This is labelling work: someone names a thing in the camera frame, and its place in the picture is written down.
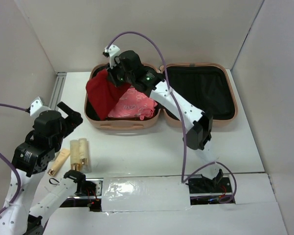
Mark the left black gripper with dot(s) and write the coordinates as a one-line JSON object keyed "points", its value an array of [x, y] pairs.
{"points": [[72, 120]]}

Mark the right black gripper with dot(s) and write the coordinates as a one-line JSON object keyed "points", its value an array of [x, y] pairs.
{"points": [[111, 72]]}

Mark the coral pink patterned garment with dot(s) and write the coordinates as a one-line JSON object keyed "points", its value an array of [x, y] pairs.
{"points": [[134, 104]]}

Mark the dark red garment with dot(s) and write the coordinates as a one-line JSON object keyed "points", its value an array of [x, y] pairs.
{"points": [[103, 95]]}

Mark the gold cosmetic bottles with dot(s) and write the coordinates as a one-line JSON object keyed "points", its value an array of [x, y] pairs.
{"points": [[84, 155]]}

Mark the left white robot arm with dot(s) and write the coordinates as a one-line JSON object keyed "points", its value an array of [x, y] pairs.
{"points": [[18, 215]]}

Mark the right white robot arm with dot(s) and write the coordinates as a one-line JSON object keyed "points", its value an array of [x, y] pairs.
{"points": [[196, 123]]}

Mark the beige cosmetic tube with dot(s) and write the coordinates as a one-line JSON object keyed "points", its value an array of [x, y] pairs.
{"points": [[61, 157]]}

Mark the pink open suitcase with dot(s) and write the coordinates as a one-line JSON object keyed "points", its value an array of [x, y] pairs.
{"points": [[205, 85]]}

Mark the aluminium rail frame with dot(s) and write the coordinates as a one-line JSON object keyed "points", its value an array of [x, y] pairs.
{"points": [[57, 90]]}

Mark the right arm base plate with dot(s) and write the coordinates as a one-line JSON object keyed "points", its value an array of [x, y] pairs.
{"points": [[202, 193]]}

